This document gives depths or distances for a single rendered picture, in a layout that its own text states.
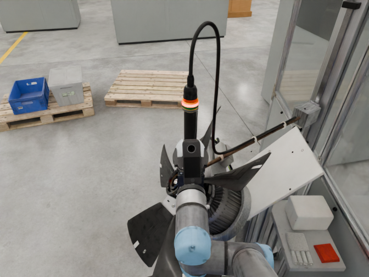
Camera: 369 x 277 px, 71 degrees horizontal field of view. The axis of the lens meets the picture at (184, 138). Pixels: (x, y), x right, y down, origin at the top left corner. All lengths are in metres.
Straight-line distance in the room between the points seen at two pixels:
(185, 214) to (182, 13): 6.00
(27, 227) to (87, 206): 0.50
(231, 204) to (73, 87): 3.04
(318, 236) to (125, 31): 5.70
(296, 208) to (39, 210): 2.19
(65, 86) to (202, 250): 3.35
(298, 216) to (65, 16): 7.45
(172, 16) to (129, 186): 4.52
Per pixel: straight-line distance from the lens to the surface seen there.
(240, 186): 0.75
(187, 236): 0.56
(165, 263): 0.91
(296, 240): 1.35
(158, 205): 1.10
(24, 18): 8.22
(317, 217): 1.36
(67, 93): 3.78
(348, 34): 1.17
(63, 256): 2.41
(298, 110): 1.19
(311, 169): 0.99
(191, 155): 0.64
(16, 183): 3.14
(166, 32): 6.45
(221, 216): 1.02
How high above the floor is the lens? 1.97
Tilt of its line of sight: 38 degrees down
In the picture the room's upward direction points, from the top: straight up
